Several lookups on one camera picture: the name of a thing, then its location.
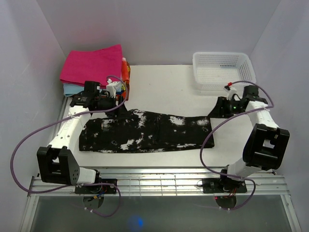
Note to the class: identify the folded pink cloth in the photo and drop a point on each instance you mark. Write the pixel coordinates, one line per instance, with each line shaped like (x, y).
(81, 66)

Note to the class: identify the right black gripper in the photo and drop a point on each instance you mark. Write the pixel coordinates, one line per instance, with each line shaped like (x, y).
(217, 112)

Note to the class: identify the folded orange patterned cloth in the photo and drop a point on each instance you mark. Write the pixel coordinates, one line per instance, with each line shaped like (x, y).
(125, 75)

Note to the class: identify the white plastic basket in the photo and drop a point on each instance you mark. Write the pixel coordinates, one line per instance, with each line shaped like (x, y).
(214, 70)

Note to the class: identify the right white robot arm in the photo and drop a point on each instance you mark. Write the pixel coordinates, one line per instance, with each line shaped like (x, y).
(265, 147)

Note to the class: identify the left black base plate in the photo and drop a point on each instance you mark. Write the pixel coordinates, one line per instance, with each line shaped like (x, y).
(105, 186)

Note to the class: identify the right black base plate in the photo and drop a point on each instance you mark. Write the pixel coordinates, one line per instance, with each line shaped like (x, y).
(218, 185)

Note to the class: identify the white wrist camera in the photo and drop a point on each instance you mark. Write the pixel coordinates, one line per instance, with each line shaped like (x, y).
(114, 87)
(231, 91)

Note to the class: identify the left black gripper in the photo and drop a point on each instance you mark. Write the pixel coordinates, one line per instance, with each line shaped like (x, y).
(118, 113)

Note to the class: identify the black white patterned trousers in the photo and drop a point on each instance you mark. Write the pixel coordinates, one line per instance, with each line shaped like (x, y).
(139, 131)

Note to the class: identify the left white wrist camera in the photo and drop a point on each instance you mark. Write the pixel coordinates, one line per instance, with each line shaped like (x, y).
(114, 87)

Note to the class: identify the folded light blue cloth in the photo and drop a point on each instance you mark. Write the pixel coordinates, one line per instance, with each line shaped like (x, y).
(71, 89)

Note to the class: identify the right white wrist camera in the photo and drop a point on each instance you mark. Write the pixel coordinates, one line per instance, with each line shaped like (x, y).
(231, 91)

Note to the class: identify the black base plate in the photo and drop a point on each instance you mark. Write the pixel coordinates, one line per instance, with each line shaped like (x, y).
(218, 185)
(105, 186)

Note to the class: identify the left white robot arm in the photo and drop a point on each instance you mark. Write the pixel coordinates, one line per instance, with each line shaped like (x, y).
(56, 161)

